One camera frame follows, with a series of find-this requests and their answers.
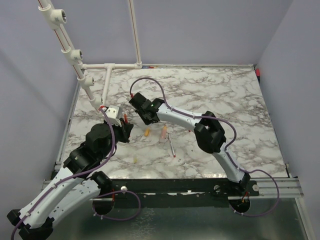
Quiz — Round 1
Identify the white PVC pipe frame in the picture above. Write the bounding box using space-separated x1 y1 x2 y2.
38 0 143 110

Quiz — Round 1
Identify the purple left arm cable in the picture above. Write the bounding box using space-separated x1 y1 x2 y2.
11 106 142 240

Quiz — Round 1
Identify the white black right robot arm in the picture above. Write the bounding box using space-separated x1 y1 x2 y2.
129 92 250 196

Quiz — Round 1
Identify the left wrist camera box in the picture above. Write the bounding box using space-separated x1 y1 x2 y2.
104 105 122 126

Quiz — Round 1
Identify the white red-tipped pen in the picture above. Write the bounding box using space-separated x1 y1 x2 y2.
168 134 176 158

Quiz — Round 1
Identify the aluminium rail frame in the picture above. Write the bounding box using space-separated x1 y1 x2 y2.
42 177 302 206

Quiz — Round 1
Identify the red black corner clamp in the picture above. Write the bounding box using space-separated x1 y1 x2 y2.
255 68 261 82

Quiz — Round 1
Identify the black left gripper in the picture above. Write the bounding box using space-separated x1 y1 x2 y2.
99 117 133 160

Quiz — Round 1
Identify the orange-yellow marker cap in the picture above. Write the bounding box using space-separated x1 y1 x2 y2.
144 128 151 137

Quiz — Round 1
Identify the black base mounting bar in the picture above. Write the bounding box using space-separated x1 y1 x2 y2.
91 178 259 211

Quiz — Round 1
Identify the pink orange-tipped marker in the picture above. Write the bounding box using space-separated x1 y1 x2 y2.
159 125 168 143

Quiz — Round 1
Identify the red orange-ended pen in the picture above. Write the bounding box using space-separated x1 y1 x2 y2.
124 114 128 124

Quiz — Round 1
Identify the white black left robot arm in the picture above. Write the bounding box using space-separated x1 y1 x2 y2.
7 119 134 240

